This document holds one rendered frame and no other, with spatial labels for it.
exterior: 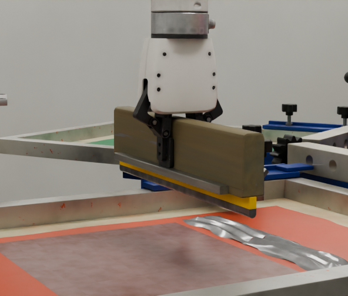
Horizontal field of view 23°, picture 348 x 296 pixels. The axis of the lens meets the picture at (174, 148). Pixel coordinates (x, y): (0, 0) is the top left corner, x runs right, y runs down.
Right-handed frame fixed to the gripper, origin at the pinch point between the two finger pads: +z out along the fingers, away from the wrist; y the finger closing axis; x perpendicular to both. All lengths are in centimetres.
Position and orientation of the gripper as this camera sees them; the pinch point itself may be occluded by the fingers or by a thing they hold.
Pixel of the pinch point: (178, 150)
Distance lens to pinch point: 114.6
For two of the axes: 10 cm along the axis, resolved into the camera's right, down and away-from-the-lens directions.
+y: -8.8, 0.6, -4.8
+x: 4.8, 1.2, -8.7
